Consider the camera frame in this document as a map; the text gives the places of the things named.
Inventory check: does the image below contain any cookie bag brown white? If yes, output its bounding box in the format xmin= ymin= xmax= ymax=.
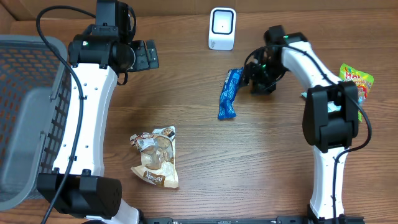
xmin=130 ymin=126 xmax=179 ymax=189

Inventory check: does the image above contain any green Haribo candy bag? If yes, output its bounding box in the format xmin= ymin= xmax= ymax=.
xmin=339 ymin=63 xmax=374 ymax=106

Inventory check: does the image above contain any blue snack wrapper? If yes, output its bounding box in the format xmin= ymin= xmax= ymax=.
xmin=218 ymin=68 xmax=243 ymax=120

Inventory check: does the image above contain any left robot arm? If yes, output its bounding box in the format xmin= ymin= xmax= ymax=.
xmin=37 ymin=0 xmax=159 ymax=224

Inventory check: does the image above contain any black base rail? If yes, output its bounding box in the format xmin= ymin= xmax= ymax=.
xmin=80 ymin=216 xmax=366 ymax=224

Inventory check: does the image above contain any white barcode scanner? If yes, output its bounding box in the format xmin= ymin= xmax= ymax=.
xmin=208 ymin=7 xmax=236 ymax=51

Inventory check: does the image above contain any grey plastic shopping basket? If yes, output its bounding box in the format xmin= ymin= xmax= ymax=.
xmin=1 ymin=35 xmax=71 ymax=210

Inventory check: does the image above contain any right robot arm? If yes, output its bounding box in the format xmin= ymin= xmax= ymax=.
xmin=239 ymin=25 xmax=364 ymax=223

